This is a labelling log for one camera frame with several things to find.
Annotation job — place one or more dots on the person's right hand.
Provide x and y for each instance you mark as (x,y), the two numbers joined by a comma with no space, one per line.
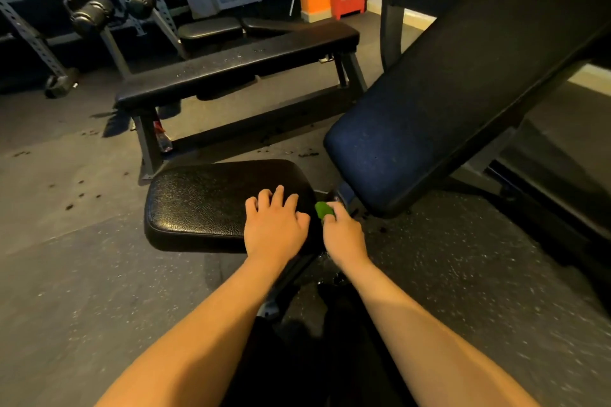
(344,240)

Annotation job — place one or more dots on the person's left hand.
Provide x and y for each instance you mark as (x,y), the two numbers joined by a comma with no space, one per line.
(274,230)

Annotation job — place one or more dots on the person's left middle finger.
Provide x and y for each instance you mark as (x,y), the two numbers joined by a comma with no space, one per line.
(278,196)

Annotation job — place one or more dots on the person's left thumb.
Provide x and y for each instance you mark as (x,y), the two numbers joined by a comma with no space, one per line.
(302,221)

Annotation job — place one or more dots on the person's right fingers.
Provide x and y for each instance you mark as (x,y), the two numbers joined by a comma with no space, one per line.
(338,213)

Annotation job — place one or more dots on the person's left little finger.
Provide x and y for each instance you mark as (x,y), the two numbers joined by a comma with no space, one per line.
(250,206)

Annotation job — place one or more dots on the green plastic knob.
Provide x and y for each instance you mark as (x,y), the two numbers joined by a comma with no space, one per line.
(322,209)

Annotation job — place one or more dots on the person's right forearm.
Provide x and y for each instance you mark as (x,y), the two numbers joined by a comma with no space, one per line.
(420,340)

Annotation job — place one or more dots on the person's left forearm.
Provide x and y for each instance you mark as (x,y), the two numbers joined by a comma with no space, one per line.
(200,340)

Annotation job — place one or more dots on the black leather seat pad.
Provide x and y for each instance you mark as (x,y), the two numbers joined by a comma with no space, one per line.
(200,201)

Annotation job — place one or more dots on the long black flat bench pad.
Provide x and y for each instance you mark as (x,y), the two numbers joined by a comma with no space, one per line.
(229,63)

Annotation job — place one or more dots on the person's black trousers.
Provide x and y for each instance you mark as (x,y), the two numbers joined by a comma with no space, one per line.
(334,363)

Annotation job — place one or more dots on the dark blue backrest pad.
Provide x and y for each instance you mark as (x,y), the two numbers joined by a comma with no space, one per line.
(458,87)

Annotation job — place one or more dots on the small black bench pad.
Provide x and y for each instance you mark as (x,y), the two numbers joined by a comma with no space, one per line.
(210,31)

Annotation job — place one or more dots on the black rack foot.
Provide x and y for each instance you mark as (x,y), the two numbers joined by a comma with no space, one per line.
(61,84)

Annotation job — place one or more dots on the black foam roller pad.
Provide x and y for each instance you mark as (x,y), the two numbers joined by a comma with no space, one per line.
(93,15)
(140,2)

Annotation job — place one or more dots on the gray flat bench frame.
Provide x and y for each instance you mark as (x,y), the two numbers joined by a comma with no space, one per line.
(152,144)

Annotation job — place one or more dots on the black adjustable bench frame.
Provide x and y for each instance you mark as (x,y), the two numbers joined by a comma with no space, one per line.
(539,197)

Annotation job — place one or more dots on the black machine upright frame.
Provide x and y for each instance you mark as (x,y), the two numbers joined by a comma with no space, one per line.
(395,1)

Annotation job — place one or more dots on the silver perforated rack frame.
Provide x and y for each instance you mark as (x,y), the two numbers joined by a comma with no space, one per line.
(28,34)

